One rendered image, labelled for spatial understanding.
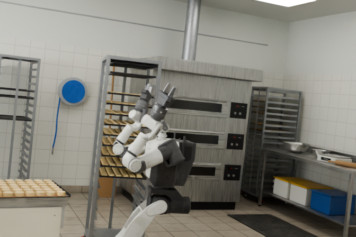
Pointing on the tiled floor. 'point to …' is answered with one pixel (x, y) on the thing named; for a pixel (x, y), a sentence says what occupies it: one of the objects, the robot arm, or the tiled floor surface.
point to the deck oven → (204, 126)
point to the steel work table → (345, 220)
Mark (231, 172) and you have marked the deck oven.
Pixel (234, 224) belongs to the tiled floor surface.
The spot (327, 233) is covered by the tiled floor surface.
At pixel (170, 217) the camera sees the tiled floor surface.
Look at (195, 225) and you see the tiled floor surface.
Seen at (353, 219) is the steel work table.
